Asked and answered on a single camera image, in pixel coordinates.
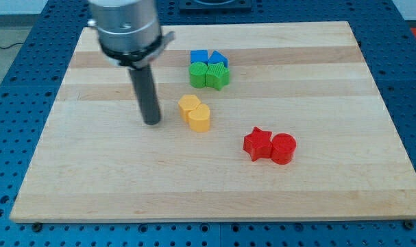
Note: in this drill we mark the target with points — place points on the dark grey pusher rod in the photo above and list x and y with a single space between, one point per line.
145 91

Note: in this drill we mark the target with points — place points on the yellow hexagon block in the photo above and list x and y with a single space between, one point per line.
186 104

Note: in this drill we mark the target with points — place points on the green cylinder block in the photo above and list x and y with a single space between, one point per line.
197 74

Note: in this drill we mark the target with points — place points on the blue cube block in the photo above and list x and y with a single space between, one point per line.
199 56

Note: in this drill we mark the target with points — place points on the yellow heart block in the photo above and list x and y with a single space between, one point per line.
199 119

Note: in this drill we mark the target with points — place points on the green star block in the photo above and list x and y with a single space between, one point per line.
217 76

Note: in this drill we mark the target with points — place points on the blue triangle block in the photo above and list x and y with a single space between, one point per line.
217 57

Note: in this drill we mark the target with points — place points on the black mounting plate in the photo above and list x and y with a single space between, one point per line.
188 6

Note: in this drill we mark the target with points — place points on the wooden board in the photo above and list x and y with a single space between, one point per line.
96 161

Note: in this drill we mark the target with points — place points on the red star block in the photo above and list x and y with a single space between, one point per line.
258 144

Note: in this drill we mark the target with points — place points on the red cylinder block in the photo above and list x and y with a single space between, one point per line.
283 148

